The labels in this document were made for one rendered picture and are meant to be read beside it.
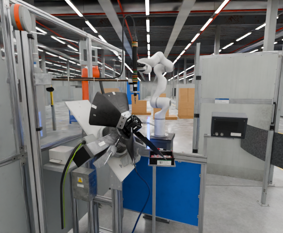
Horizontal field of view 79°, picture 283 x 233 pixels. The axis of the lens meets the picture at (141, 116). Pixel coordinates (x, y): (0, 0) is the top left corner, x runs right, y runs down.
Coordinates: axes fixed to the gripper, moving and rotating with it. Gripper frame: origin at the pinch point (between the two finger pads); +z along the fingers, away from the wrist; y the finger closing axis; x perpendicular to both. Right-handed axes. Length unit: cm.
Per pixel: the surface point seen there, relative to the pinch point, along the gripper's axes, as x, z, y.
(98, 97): -24.2, 31.9, 11.6
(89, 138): -49, 38, 14
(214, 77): 2, -179, -65
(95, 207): -117, 12, 31
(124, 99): -26.3, -3.7, 11.0
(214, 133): -56, -33, -60
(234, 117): -40, -29, -74
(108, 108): -31.4, 26.8, 7.3
